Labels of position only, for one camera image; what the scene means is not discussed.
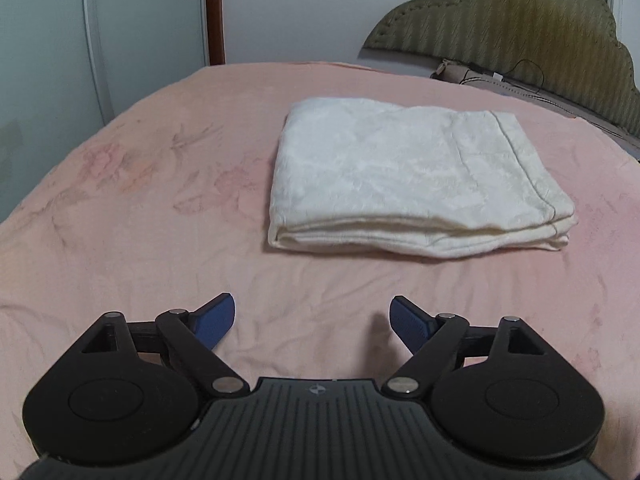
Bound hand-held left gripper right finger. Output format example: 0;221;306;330
382;295;564;403

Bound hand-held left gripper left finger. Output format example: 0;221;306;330
65;292;251;402

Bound white towel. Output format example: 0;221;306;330
267;96;579;259

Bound pink floral blanket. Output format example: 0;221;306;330
0;61;640;480

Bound olive quilted headboard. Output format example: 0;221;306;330
359;0;640;140

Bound pale blue door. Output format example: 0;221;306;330
0;0;210;226

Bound thin black cable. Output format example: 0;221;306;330
462;58;547;95

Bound brown wooden door frame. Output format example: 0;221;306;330
203;0;227;67

